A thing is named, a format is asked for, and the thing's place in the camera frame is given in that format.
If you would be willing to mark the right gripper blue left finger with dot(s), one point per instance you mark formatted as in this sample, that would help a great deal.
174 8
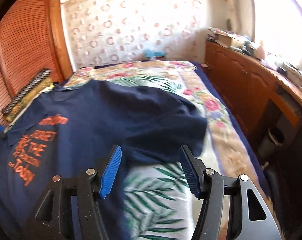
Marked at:
109 171

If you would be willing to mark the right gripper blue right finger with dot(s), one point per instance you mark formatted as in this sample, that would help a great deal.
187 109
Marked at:
193 172

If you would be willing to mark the navy blue printed t-shirt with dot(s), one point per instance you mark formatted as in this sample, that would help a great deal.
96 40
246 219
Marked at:
69 130

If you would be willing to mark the palm leaf bed sheet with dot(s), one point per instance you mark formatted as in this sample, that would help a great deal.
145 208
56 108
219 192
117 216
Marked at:
158 203

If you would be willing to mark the floral quilt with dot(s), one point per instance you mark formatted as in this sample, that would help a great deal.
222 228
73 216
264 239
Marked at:
223 149

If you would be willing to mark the yellow sunflower folded blanket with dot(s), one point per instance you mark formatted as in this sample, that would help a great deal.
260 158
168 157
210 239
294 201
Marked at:
26 100

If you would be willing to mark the dark circle-patterned folded blanket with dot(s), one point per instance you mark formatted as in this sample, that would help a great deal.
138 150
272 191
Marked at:
41 76

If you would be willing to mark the wooden louvered wardrobe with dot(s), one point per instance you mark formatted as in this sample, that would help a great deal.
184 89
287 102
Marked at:
31 38

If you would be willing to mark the long wooden sideboard cabinet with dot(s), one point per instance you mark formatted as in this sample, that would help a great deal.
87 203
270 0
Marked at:
266 105

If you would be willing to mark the blue tissue box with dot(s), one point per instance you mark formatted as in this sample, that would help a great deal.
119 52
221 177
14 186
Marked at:
154 55

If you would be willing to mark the cardboard box on cabinet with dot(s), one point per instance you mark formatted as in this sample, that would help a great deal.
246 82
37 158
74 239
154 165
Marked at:
231 40

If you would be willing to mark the circle-patterned sheer curtain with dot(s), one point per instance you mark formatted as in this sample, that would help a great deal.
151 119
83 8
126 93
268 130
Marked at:
116 31

